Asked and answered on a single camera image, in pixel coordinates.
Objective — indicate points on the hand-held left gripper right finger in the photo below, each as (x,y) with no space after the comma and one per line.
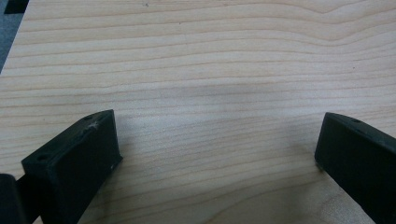
(358,158)

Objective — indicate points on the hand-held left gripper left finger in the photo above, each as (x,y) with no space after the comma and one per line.
(73,165)

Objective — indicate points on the black object at table corner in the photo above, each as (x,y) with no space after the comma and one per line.
(15,5)

